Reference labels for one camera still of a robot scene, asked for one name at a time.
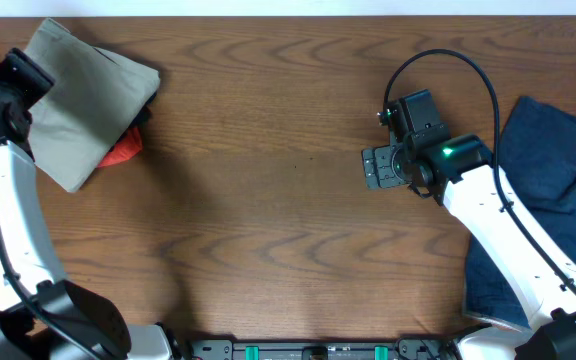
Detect khaki green shorts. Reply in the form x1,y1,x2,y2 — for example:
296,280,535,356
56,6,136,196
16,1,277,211
24,18,160,192

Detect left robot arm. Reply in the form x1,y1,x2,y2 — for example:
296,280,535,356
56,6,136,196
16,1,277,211
0,48,182,360

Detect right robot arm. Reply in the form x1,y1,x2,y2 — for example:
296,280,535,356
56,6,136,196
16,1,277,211
362,90,576,359

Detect dark blue denim jeans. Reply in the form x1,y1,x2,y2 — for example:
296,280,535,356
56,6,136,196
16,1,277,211
462,95,576,331

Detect black folded garment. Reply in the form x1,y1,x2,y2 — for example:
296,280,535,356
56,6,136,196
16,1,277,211
109,91,158,152

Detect red folded garment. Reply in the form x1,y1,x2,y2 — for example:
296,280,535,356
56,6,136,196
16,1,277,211
97,127,143,168

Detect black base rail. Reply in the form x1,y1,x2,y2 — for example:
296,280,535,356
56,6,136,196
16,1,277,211
191,338,462,360

